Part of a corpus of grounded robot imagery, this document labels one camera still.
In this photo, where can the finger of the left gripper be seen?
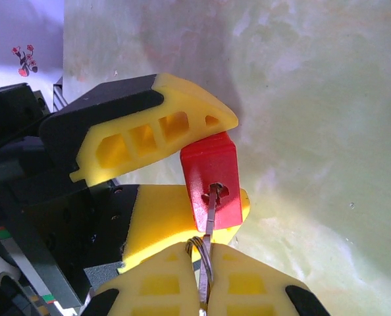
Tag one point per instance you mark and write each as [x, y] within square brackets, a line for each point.
[162, 214]
[123, 105]

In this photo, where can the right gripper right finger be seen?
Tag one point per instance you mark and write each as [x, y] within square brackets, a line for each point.
[276, 283]

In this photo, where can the red padlock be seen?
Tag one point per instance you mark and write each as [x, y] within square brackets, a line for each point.
[212, 164]

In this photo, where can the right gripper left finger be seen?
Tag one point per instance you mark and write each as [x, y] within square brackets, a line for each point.
[129, 283]

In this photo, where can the aluminium side frame rail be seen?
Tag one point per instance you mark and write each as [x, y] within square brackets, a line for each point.
[59, 98]

